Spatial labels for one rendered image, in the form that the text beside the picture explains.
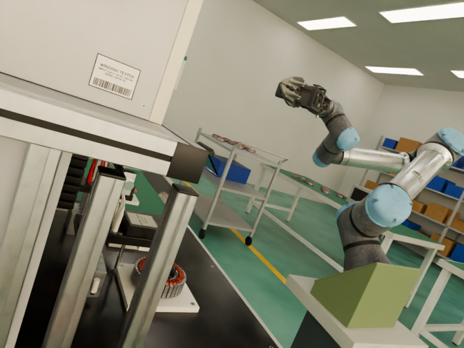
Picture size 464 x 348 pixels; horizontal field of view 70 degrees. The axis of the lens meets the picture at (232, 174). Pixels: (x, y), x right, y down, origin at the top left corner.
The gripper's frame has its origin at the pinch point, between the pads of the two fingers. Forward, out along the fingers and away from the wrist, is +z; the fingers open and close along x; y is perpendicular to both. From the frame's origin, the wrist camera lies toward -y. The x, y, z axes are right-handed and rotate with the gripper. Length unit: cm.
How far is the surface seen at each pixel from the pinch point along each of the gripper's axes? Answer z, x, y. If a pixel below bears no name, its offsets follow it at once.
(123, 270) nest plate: 39, 52, 4
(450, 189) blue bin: -623, 3, -22
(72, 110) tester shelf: 66, 19, 23
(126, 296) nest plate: 43, 52, 12
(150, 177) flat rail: 46, 28, 13
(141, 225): 43, 39, 11
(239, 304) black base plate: 17, 54, 21
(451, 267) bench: -214, 64, 44
